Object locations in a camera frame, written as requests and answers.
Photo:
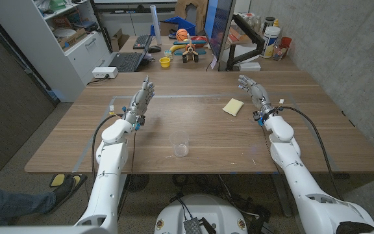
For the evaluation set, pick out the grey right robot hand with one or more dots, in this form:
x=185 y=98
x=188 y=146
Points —
x=256 y=94

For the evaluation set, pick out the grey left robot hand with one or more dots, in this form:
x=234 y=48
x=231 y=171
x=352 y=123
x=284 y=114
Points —
x=141 y=100

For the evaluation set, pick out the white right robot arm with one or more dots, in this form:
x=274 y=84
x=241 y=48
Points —
x=291 y=162

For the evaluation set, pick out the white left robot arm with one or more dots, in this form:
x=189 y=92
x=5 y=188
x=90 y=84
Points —
x=109 y=169

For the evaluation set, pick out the yellow sponge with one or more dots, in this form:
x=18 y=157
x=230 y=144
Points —
x=233 y=107

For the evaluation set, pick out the clear plastic cup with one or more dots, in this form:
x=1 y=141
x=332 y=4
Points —
x=179 y=144

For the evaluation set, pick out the red cup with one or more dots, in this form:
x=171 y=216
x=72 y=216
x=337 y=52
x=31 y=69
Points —
x=285 y=42

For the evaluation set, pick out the flat white box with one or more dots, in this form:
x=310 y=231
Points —
x=249 y=66

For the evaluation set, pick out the black laptop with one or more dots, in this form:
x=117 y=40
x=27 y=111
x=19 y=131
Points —
x=127 y=61

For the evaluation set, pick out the small yellow bowl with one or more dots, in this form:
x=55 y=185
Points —
x=165 y=62

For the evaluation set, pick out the white power strip box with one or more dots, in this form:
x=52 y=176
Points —
x=104 y=72

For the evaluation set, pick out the dark computer mouse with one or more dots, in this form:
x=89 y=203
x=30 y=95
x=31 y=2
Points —
x=154 y=49

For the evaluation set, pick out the white canister blue label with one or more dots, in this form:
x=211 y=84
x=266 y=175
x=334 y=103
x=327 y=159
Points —
x=269 y=42

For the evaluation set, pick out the black keyboard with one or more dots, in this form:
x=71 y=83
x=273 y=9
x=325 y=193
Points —
x=141 y=41

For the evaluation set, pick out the yellow toy banana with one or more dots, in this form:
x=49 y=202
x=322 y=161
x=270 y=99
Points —
x=175 y=47

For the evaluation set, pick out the cardboard box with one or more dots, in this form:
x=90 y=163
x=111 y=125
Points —
x=119 y=40

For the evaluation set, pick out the wooden toy airplane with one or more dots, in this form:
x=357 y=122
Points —
x=190 y=50

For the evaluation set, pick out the dark-lid jar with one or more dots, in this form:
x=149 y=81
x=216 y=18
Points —
x=268 y=22

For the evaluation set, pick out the orange basketball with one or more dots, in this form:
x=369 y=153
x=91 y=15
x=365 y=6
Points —
x=182 y=34

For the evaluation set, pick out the white paper roll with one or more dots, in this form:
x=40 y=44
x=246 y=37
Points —
x=155 y=24

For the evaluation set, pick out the large flat monitor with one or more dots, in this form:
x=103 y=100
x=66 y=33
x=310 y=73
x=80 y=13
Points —
x=217 y=26

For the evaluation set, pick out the red bowl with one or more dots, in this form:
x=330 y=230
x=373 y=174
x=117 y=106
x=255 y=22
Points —
x=200 y=39

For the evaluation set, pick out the blue plastic bin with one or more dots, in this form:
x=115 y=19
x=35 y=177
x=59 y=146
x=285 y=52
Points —
x=182 y=23

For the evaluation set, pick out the white shelf cabinet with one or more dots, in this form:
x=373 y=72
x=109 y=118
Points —
x=44 y=48

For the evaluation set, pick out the black shoe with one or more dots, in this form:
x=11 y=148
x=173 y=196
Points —
x=63 y=193

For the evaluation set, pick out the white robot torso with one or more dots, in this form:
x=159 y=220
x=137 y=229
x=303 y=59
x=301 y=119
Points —
x=203 y=211

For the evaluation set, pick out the person's leg in jeans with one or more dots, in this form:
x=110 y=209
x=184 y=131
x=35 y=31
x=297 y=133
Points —
x=11 y=203

